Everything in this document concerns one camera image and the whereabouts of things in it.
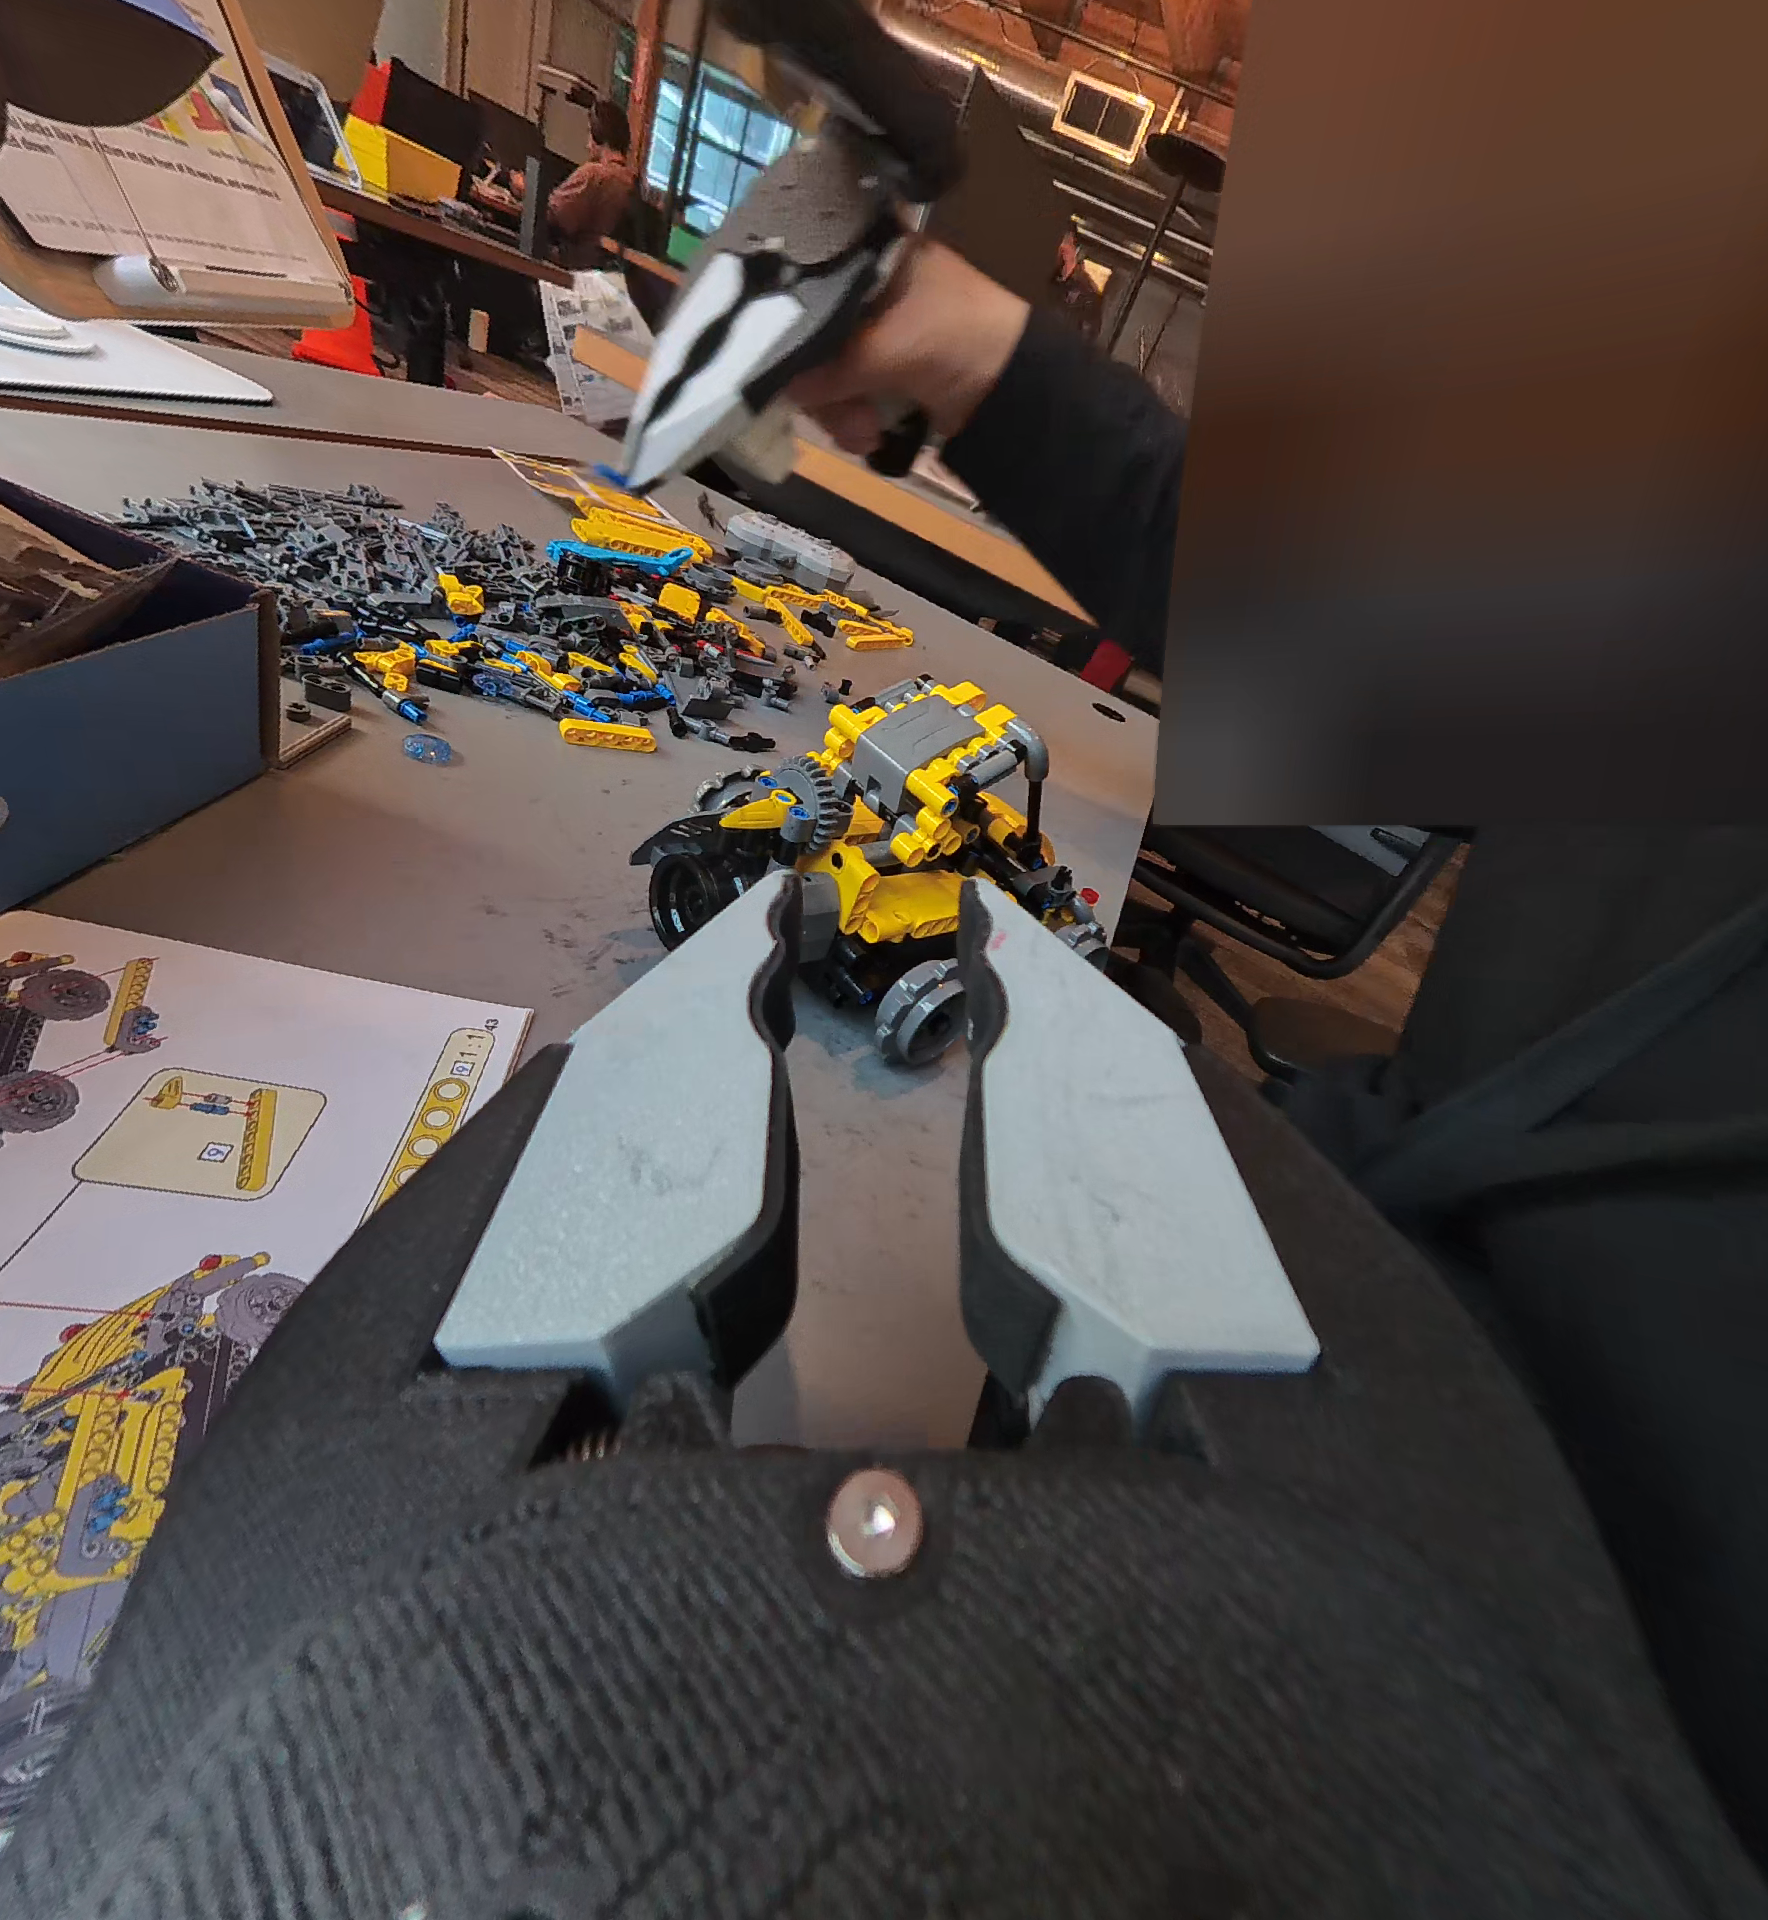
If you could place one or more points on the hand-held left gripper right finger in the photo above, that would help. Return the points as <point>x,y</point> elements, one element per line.
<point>1140,1185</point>

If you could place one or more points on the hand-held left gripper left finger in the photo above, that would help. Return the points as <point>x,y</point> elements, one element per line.
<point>614,1185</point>

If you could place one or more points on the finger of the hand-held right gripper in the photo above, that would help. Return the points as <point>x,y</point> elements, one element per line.
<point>681,362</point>
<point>779,345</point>

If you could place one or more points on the pile of toy building pieces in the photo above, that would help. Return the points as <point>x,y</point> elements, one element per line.
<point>299,525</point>

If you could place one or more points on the yellow toy vehicle model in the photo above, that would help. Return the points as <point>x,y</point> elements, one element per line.
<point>915,750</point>

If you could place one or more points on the person's right forearm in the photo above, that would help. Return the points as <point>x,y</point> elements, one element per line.
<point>1095,451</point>

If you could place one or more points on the background grey desk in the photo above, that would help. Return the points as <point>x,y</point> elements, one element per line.
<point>915,525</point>

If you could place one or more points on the person's right hand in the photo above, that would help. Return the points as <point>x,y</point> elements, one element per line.
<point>929,352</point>

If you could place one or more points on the yellow grey sticker sheet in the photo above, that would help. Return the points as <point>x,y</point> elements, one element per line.
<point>555,474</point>

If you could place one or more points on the black office chair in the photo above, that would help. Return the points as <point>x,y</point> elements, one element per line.
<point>1273,887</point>

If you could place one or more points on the yellow storage bin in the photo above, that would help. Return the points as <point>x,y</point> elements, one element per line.
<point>404,157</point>

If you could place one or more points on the building instruction booklet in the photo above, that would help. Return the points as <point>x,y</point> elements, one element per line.
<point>225,1051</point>

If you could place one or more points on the clear blue round tile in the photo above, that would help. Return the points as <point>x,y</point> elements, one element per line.
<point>429,750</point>

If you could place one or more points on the wooden document stand with sheet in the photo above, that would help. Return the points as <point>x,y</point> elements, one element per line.
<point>179,211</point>

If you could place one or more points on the dark blue cardboard kit box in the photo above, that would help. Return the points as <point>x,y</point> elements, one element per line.
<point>73,750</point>

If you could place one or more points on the yellow perforated frame piece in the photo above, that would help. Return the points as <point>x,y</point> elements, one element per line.
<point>636,528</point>

